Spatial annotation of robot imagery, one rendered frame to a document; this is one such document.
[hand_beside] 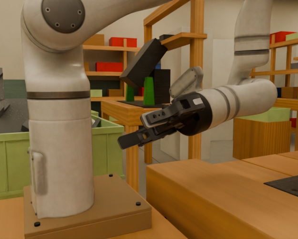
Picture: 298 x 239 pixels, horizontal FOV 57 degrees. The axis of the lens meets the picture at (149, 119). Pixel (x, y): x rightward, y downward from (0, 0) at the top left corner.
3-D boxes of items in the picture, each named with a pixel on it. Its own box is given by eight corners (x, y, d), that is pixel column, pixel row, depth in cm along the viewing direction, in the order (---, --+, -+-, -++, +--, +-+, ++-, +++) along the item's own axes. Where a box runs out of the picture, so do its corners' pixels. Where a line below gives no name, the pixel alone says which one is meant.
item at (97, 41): (183, 129, 714) (184, 38, 687) (60, 135, 620) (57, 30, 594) (174, 126, 765) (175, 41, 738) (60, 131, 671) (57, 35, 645)
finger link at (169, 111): (170, 108, 42) (144, 116, 39) (181, 99, 40) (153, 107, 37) (174, 117, 42) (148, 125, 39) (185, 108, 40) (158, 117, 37)
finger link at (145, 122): (159, 110, 41) (138, 115, 39) (161, 108, 41) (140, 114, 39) (165, 123, 41) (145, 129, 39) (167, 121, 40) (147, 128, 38)
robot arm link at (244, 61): (238, 105, 67) (239, 46, 64) (273, 109, 60) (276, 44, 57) (220, 110, 63) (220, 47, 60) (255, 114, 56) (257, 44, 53)
